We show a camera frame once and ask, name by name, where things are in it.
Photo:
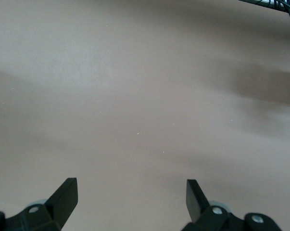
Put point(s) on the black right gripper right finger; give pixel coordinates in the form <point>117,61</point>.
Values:
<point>195,204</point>

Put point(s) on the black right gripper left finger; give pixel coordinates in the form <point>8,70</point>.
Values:
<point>63,202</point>

